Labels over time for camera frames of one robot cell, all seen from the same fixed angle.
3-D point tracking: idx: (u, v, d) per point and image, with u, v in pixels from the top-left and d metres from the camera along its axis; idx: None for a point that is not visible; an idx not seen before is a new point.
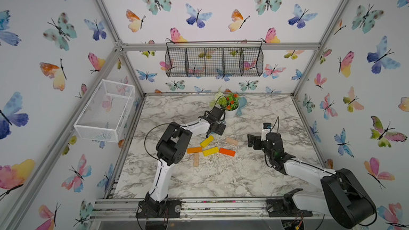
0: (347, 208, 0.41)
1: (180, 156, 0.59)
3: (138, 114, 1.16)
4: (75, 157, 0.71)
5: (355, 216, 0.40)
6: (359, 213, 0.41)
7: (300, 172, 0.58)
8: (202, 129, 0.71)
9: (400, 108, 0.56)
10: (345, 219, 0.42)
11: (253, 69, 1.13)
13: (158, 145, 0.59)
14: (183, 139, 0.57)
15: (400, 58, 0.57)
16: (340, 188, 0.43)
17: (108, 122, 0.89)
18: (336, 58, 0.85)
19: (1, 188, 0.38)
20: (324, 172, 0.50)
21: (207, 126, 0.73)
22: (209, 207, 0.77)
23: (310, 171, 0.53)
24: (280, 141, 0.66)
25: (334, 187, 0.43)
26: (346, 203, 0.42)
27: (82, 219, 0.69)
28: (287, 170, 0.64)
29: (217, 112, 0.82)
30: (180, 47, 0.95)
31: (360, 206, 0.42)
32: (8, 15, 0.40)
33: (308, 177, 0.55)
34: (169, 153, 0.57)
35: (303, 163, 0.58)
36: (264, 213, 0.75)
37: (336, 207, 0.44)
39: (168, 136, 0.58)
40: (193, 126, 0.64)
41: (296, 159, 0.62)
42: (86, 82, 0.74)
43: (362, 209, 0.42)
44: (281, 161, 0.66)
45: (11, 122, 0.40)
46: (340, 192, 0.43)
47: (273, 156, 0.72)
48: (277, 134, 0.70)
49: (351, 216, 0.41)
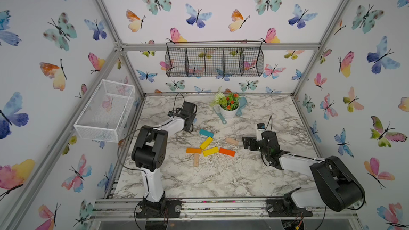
0: (337, 193, 0.43)
1: (161, 159, 0.55)
3: (138, 114, 1.16)
4: (75, 157, 0.71)
5: (345, 200, 0.42)
6: (348, 196, 0.43)
7: (294, 165, 0.60)
8: (178, 125, 0.68)
9: (400, 108, 0.56)
10: (335, 204, 0.44)
11: (253, 69, 1.13)
13: (133, 154, 0.53)
14: (159, 139, 0.53)
15: (400, 58, 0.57)
16: (329, 173, 0.45)
17: (108, 122, 0.89)
18: (336, 58, 0.85)
19: (1, 188, 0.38)
20: (315, 160, 0.53)
21: (181, 121, 0.70)
22: (209, 207, 0.77)
23: (302, 161, 0.56)
24: (275, 138, 0.69)
25: (322, 173, 0.45)
26: (335, 187, 0.44)
27: (82, 219, 0.69)
28: (283, 164, 0.66)
29: (189, 107, 0.80)
30: (180, 47, 0.95)
31: (350, 190, 0.44)
32: (8, 15, 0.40)
33: (301, 168, 0.57)
34: (148, 158, 0.52)
35: (296, 156, 0.60)
36: (264, 213, 0.75)
37: (326, 192, 0.46)
39: (142, 142, 0.54)
40: (168, 126, 0.61)
41: (291, 154, 0.64)
42: (86, 82, 0.74)
43: (352, 194, 0.43)
44: (276, 157, 0.68)
45: (11, 122, 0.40)
46: (329, 177, 0.45)
47: (269, 153, 0.74)
48: (272, 132, 0.73)
49: (340, 200, 0.42)
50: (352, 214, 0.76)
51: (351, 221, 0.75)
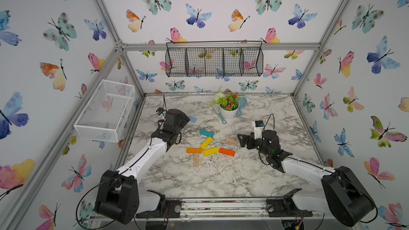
0: (348, 207, 0.41)
1: (132, 209, 0.45)
3: (138, 114, 1.16)
4: (75, 157, 0.71)
5: (356, 214, 0.41)
6: (360, 210, 0.41)
7: (300, 171, 0.57)
8: (156, 153, 0.55)
9: (400, 109, 0.56)
10: (346, 216, 0.42)
11: (253, 69, 1.13)
13: (97, 208, 0.43)
14: (125, 191, 0.42)
15: (400, 58, 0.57)
16: (341, 188, 0.43)
17: (108, 122, 0.89)
18: (336, 59, 0.85)
19: (1, 188, 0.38)
20: (324, 170, 0.49)
21: (162, 148, 0.57)
22: (209, 207, 0.77)
23: (309, 170, 0.53)
24: (277, 138, 0.65)
25: (335, 188, 0.43)
26: (347, 202, 0.42)
27: (82, 219, 0.69)
28: (285, 167, 0.63)
29: (171, 118, 0.64)
30: (180, 47, 0.95)
31: (361, 204, 0.42)
32: (8, 15, 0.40)
33: (306, 175, 0.55)
34: (115, 211, 0.42)
35: (301, 162, 0.57)
36: (264, 213, 0.75)
37: (337, 206, 0.44)
39: (106, 192, 0.43)
40: (140, 163, 0.48)
41: (294, 158, 0.61)
42: (86, 82, 0.74)
43: (363, 207, 0.42)
44: (278, 159, 0.65)
45: (11, 122, 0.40)
46: (341, 191, 0.42)
47: (270, 153, 0.71)
48: (272, 132, 0.69)
49: (352, 215, 0.41)
50: None
51: None
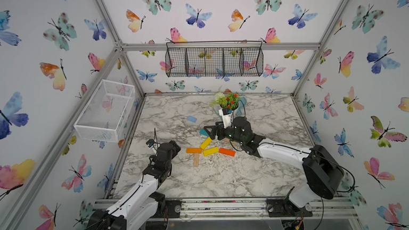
0: (328, 184, 0.43)
1: None
3: (138, 114, 1.16)
4: (75, 157, 0.71)
5: (334, 188, 0.43)
6: (336, 182, 0.44)
7: (276, 154, 0.57)
8: (148, 190, 0.56)
9: (400, 108, 0.56)
10: (328, 192, 0.44)
11: (253, 69, 1.13)
13: None
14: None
15: (400, 58, 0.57)
16: (319, 167, 0.44)
17: (108, 122, 0.89)
18: (336, 58, 0.85)
19: (1, 188, 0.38)
20: (301, 153, 0.50)
21: (154, 183, 0.58)
22: (209, 207, 0.77)
23: (287, 153, 0.53)
24: (248, 125, 0.62)
25: (315, 169, 0.44)
26: (326, 179, 0.43)
27: (81, 219, 0.69)
28: (262, 154, 0.62)
29: (163, 155, 0.65)
30: (180, 47, 0.95)
31: (336, 176, 0.46)
32: (8, 15, 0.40)
33: (283, 158, 0.55)
34: None
35: (277, 145, 0.58)
36: (264, 213, 0.75)
37: (318, 185, 0.46)
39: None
40: (132, 199, 0.49)
41: (269, 142, 0.60)
42: (86, 82, 0.74)
43: (337, 179, 0.45)
44: (252, 145, 0.64)
45: (11, 122, 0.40)
46: (319, 171, 0.43)
47: (245, 140, 0.68)
48: (245, 120, 0.64)
49: (332, 189, 0.43)
50: (352, 214, 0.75)
51: (351, 221, 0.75)
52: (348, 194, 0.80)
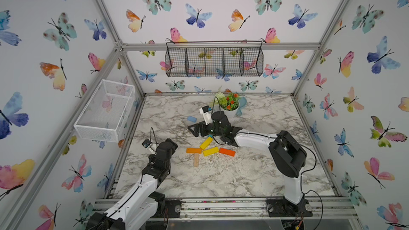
0: (291, 164, 0.49)
1: None
3: (138, 114, 1.16)
4: (75, 157, 0.71)
5: (296, 167, 0.50)
6: (297, 163, 0.50)
7: (250, 142, 0.62)
8: (148, 191, 0.56)
9: (400, 108, 0.56)
10: (292, 171, 0.50)
11: (253, 69, 1.13)
13: None
14: None
15: (400, 58, 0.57)
16: (284, 149, 0.50)
17: (108, 122, 0.89)
18: (336, 58, 0.85)
19: (1, 188, 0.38)
20: (269, 138, 0.56)
21: (153, 184, 0.58)
22: (209, 207, 0.77)
23: (258, 140, 0.58)
24: (225, 117, 0.68)
25: (279, 152, 0.49)
26: (289, 159, 0.49)
27: (82, 219, 0.69)
28: (238, 142, 0.67)
29: (162, 154, 0.65)
30: (180, 47, 0.95)
31: (298, 158, 0.51)
32: (8, 15, 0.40)
33: (256, 145, 0.60)
34: None
35: (251, 133, 0.63)
36: (264, 213, 0.75)
37: (283, 165, 0.52)
39: None
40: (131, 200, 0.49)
41: (245, 131, 0.66)
42: (86, 82, 0.74)
43: (300, 159, 0.51)
44: (231, 135, 0.68)
45: (11, 122, 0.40)
46: (284, 153, 0.49)
47: (224, 132, 0.73)
48: (222, 113, 0.70)
49: (293, 168, 0.49)
50: (352, 214, 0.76)
51: (351, 221, 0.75)
52: (347, 194, 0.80)
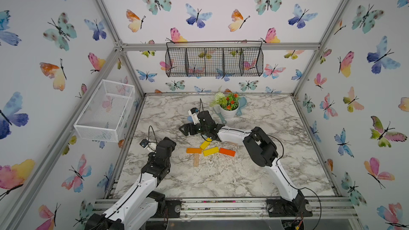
0: (261, 155, 0.58)
1: None
3: (138, 114, 1.16)
4: (75, 157, 0.71)
5: (267, 157, 0.58)
6: (268, 154, 0.59)
7: (230, 136, 0.70)
8: (147, 190, 0.55)
9: (400, 108, 0.56)
10: (263, 161, 0.58)
11: (253, 69, 1.13)
13: None
14: None
15: (400, 58, 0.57)
16: (255, 142, 0.58)
17: (108, 122, 0.89)
18: (336, 58, 0.85)
19: (1, 188, 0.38)
20: (245, 132, 0.64)
21: (152, 183, 0.57)
22: (209, 207, 0.77)
23: (236, 134, 0.67)
24: (209, 115, 0.77)
25: (251, 144, 0.58)
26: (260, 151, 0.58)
27: (82, 219, 0.69)
28: (221, 137, 0.75)
29: (162, 152, 0.64)
30: (180, 47, 0.95)
31: (268, 149, 0.60)
32: (8, 15, 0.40)
33: (235, 138, 0.68)
34: None
35: (230, 129, 0.72)
36: (264, 213, 0.75)
37: (256, 156, 0.60)
39: None
40: (130, 200, 0.49)
41: (225, 127, 0.75)
42: (86, 82, 0.74)
43: (270, 151, 0.60)
44: (215, 131, 0.76)
45: (11, 123, 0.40)
46: (255, 146, 0.58)
47: (208, 129, 0.82)
48: (207, 111, 0.79)
49: (264, 158, 0.58)
50: (352, 214, 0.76)
51: (351, 221, 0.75)
52: (347, 194, 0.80)
